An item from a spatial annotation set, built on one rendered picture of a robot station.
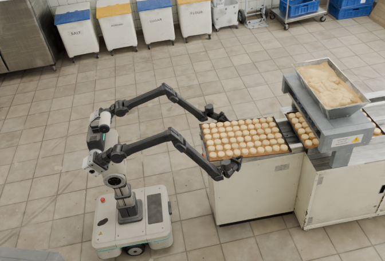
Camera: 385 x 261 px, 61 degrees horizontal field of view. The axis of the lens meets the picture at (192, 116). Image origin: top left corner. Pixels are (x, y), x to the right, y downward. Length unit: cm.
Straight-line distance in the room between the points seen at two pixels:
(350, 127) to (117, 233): 193
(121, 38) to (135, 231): 353
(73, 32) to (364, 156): 446
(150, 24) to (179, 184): 298
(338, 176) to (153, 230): 148
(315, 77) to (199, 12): 336
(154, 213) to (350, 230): 167
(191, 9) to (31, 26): 241
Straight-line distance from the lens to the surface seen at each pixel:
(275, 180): 266
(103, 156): 208
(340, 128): 224
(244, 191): 265
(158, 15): 543
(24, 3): 525
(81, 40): 563
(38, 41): 544
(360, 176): 268
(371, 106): 296
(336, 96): 229
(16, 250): 108
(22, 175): 410
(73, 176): 379
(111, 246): 288
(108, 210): 303
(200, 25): 562
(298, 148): 248
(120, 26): 548
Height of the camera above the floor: 263
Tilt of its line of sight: 40 degrees down
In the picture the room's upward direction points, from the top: 7 degrees counter-clockwise
